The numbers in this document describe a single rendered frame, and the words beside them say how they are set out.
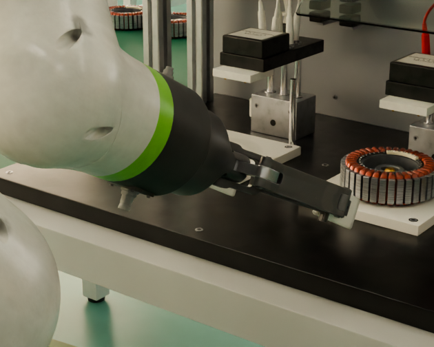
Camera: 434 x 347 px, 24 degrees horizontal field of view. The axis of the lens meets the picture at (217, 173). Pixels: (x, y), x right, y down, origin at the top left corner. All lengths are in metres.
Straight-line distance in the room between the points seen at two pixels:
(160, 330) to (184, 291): 1.44
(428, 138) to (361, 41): 0.23
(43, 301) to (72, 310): 2.03
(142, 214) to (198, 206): 0.07
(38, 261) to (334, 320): 0.45
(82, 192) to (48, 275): 0.63
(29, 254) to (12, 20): 0.18
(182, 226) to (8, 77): 0.48
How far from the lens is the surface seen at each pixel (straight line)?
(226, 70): 1.29
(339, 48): 1.46
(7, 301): 0.54
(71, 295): 2.67
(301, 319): 0.96
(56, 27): 0.66
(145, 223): 1.10
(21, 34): 0.66
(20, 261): 0.55
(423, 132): 1.27
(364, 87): 1.45
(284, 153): 1.28
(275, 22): 1.35
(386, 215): 1.10
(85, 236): 1.13
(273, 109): 1.38
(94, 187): 1.21
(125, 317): 2.54
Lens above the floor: 1.20
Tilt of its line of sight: 20 degrees down
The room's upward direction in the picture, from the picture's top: straight up
